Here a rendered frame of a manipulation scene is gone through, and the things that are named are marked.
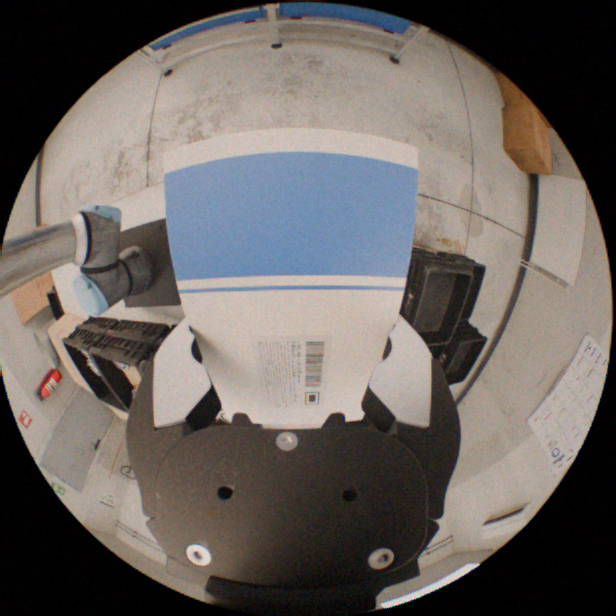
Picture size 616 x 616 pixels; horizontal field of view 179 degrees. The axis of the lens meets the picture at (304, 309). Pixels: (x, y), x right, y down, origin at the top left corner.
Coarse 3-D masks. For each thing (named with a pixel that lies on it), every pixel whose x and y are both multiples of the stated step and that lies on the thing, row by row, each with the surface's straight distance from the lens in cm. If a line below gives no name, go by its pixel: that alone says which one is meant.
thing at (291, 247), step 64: (192, 192) 10; (256, 192) 9; (320, 192) 9; (384, 192) 10; (192, 256) 10; (256, 256) 9; (320, 256) 9; (384, 256) 10; (192, 320) 12; (256, 320) 10; (320, 320) 10; (384, 320) 11; (256, 384) 14; (320, 384) 14
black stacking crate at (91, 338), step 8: (80, 328) 109; (72, 336) 108; (80, 336) 102; (88, 336) 97; (96, 336) 94; (104, 336) 92; (88, 344) 93; (96, 344) 91; (72, 352) 116; (80, 352) 118; (80, 360) 119; (80, 368) 120; (88, 368) 122; (88, 376) 123; (96, 376) 126; (96, 384) 127; (104, 384) 131; (96, 392) 128; (104, 392) 130; (112, 392) 126; (104, 400) 125; (112, 400) 121
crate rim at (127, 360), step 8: (96, 352) 81; (104, 352) 78; (112, 352) 75; (112, 360) 74; (120, 360) 69; (128, 360) 67; (136, 360) 65; (136, 368) 65; (104, 376) 92; (120, 400) 101; (128, 408) 104
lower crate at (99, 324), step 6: (90, 318) 117; (96, 318) 112; (102, 318) 108; (108, 318) 103; (114, 318) 99; (78, 324) 115; (84, 324) 114; (90, 324) 110; (96, 324) 106; (102, 324) 101; (108, 324) 97; (114, 324) 97; (90, 330) 102; (96, 330) 97; (102, 330) 93
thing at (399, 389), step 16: (400, 320) 12; (400, 336) 11; (416, 336) 11; (384, 352) 11; (400, 352) 10; (416, 352) 10; (384, 368) 9; (400, 368) 9; (416, 368) 9; (368, 384) 8; (384, 384) 8; (400, 384) 8; (416, 384) 8; (368, 400) 8; (384, 400) 7; (400, 400) 8; (416, 400) 8; (368, 416) 9; (384, 416) 8; (400, 416) 7; (416, 416) 8; (384, 432) 8
